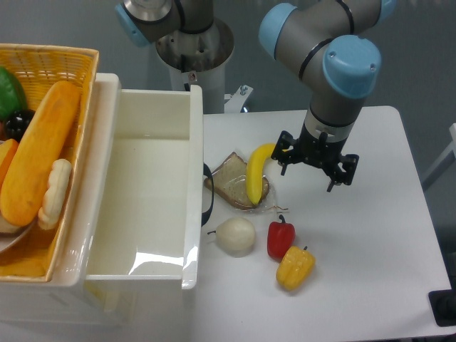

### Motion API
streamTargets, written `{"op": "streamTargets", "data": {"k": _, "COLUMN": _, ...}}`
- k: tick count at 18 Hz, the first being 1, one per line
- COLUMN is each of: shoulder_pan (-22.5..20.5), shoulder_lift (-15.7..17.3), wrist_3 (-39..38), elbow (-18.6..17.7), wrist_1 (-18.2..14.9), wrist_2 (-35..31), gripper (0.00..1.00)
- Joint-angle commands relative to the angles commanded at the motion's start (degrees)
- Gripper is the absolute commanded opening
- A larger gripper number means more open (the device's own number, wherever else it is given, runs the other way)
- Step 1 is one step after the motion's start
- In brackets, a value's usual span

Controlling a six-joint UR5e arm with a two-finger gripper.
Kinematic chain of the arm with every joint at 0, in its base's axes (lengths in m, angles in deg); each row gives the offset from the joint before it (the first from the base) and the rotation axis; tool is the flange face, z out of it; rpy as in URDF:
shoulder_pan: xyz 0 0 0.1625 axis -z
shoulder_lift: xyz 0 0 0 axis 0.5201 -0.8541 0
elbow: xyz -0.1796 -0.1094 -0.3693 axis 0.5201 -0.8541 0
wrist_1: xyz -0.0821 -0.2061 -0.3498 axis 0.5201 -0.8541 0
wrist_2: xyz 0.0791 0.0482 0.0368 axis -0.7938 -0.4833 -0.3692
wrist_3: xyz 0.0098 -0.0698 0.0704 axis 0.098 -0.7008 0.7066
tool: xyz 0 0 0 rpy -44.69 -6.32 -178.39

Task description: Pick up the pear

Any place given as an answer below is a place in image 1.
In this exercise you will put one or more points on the green vegetable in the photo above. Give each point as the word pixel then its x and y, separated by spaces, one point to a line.
pixel 12 94

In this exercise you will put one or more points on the white pear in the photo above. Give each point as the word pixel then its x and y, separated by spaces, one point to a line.
pixel 236 236

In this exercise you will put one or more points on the yellow banana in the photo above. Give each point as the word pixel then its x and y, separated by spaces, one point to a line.
pixel 254 172

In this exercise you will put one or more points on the yellow bell pepper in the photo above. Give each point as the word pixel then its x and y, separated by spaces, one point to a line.
pixel 295 267

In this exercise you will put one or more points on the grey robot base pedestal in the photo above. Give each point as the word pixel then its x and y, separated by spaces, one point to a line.
pixel 199 59

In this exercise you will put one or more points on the red bell pepper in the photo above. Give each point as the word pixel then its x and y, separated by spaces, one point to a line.
pixel 281 236

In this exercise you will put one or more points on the black device at edge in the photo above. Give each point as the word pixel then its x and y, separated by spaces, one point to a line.
pixel 443 307

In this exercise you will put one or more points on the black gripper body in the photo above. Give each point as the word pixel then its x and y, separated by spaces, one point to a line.
pixel 321 143

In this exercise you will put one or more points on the black berry cluster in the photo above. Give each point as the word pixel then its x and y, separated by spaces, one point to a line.
pixel 16 124

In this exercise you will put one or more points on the brown bread slice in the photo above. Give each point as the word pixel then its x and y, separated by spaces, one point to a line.
pixel 229 182

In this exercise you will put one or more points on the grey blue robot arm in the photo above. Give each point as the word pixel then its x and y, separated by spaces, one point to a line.
pixel 321 45

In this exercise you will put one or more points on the cream braided pastry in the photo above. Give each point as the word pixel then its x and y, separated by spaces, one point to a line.
pixel 50 211

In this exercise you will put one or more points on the yellow wicker basket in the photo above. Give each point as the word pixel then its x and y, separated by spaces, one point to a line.
pixel 33 259

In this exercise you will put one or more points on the white plate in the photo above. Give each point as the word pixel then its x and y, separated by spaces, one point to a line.
pixel 11 235

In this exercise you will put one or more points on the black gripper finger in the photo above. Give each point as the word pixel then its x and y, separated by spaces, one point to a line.
pixel 286 151
pixel 341 170

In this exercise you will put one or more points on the white plastic drawer bin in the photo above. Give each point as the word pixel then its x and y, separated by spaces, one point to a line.
pixel 138 213

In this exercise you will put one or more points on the white frame at right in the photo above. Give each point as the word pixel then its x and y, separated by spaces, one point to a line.
pixel 441 164

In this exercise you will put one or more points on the orange baguette loaf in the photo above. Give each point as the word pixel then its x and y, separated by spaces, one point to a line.
pixel 26 180

